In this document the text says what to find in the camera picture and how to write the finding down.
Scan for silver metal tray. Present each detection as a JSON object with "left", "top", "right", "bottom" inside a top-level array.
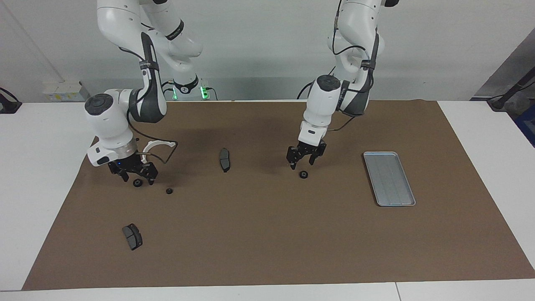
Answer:
[{"left": 363, "top": 151, "right": 417, "bottom": 207}]

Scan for white curved plastic clip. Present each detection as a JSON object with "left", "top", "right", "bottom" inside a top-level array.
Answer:
[{"left": 140, "top": 140, "right": 176, "bottom": 163}]

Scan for short split grey brake pad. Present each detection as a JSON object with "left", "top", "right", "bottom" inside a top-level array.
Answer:
[{"left": 122, "top": 224, "right": 143, "bottom": 251}]

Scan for long grey brake pad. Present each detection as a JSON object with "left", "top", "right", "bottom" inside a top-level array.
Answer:
[{"left": 219, "top": 148, "right": 232, "bottom": 173}]

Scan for brown table mat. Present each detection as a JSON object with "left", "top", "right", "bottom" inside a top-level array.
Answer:
[{"left": 22, "top": 99, "right": 535, "bottom": 291}]

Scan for black floor object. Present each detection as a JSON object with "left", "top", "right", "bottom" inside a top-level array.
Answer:
[{"left": 0, "top": 87, "right": 22, "bottom": 114}]

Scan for black stand with pole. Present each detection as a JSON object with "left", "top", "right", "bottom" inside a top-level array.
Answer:
[{"left": 487, "top": 69, "right": 535, "bottom": 111}]

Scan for blue object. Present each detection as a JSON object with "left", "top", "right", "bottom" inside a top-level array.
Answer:
[{"left": 513, "top": 105, "right": 535, "bottom": 148}]

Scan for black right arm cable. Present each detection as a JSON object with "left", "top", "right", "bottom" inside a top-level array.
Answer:
[{"left": 125, "top": 119, "right": 179, "bottom": 164}]

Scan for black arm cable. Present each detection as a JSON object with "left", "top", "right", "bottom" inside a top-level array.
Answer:
[
  {"left": 125, "top": 119, "right": 179, "bottom": 164},
  {"left": 297, "top": 0, "right": 377, "bottom": 132}
]

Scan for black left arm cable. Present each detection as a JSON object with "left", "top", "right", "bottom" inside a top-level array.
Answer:
[{"left": 297, "top": 0, "right": 377, "bottom": 132}]

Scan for white wall socket box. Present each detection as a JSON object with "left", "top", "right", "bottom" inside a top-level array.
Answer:
[{"left": 42, "top": 81, "right": 86, "bottom": 103}]

